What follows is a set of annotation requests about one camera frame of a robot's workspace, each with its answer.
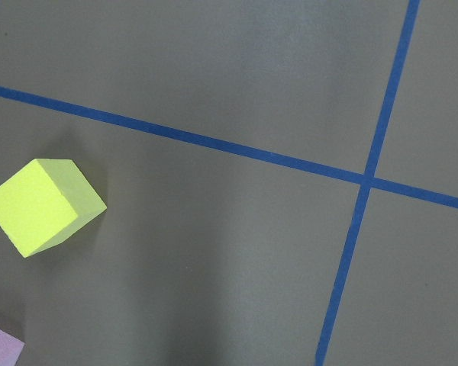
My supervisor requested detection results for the pink foam cube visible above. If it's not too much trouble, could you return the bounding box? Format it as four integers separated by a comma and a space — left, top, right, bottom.
0, 330, 24, 366

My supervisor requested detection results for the yellow foam cube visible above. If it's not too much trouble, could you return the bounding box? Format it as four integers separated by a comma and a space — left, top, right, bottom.
0, 159, 107, 258

